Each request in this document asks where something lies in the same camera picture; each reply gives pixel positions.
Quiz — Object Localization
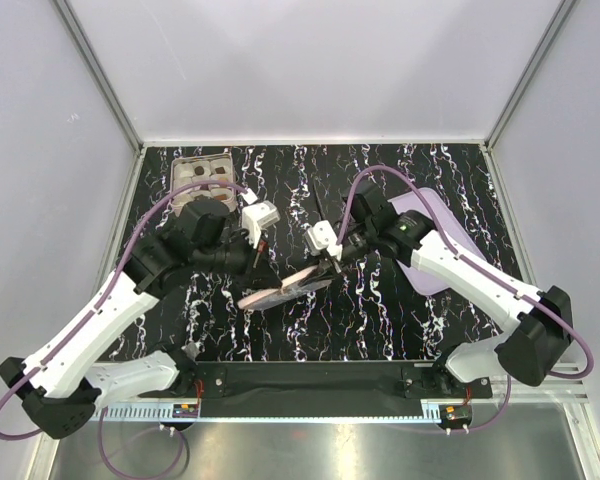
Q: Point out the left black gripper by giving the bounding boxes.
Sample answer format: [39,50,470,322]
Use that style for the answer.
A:
[194,226,283,292]

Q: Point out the silver metal box lid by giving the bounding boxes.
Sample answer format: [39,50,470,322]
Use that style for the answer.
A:
[238,266,334,311]

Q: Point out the metal tongs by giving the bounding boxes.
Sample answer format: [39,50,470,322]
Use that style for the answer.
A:
[311,177,328,221]

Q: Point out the pink chocolate box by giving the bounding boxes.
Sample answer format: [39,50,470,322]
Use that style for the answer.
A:
[171,153,237,216]

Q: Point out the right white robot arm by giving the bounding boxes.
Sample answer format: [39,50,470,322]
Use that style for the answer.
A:
[306,180,576,397]

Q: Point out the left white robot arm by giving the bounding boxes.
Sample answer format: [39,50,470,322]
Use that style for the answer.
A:
[0,196,280,439]

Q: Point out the lavender plastic tray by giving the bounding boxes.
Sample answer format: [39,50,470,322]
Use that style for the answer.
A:
[387,187,474,296]

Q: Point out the left orange connector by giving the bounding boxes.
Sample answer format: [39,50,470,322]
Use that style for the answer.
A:
[172,403,199,418]

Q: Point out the orange connector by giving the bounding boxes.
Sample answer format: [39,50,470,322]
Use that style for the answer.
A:
[444,405,473,423]
[172,403,199,418]

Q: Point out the right orange connector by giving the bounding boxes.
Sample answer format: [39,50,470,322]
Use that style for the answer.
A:
[444,405,473,423]

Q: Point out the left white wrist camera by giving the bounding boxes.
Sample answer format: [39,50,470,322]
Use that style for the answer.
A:
[241,201,280,248]

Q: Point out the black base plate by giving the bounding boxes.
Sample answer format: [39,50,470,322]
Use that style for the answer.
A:
[196,361,492,403]

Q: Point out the white cable duct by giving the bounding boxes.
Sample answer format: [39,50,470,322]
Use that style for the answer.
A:
[104,395,441,424]

